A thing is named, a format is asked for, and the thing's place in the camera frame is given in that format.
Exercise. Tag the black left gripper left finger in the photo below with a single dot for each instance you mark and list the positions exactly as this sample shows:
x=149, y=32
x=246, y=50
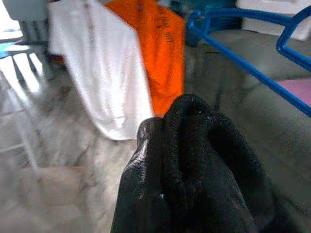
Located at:
x=141, y=194

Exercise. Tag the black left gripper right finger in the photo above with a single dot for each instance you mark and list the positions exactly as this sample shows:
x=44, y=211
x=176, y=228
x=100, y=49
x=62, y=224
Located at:
x=238, y=194

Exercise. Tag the black garment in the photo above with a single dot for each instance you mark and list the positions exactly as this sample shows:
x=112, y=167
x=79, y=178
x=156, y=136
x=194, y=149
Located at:
x=184, y=145

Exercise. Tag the blue plastic hanger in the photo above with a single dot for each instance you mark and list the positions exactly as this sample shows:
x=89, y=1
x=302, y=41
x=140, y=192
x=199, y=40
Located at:
x=255, y=72

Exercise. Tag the orange t-shirt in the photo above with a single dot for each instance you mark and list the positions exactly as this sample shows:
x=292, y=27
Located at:
x=162, y=60

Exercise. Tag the grey sofa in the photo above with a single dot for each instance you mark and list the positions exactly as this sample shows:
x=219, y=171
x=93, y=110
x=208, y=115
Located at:
x=243, y=121

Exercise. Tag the pink floor mat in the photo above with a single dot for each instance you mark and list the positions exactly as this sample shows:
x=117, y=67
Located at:
x=296, y=89

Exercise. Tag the white shirt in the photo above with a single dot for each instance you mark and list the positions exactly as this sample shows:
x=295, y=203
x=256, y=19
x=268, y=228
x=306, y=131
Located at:
x=97, y=60

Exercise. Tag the white drawer cabinet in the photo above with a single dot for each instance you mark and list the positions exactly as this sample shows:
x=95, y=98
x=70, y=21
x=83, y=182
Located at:
x=267, y=9

